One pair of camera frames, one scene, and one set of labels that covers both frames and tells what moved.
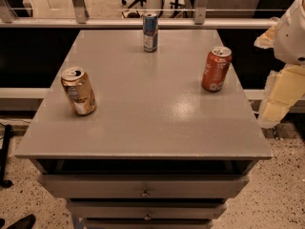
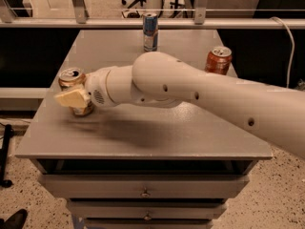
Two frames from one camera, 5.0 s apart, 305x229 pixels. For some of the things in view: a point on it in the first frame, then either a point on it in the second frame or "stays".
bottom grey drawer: [148, 223] stays
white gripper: [291, 40] to [96, 89]
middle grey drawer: [146, 210] stays
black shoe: [26, 222] to [15, 220]
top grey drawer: [144, 186] stays
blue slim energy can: [151, 25] stays
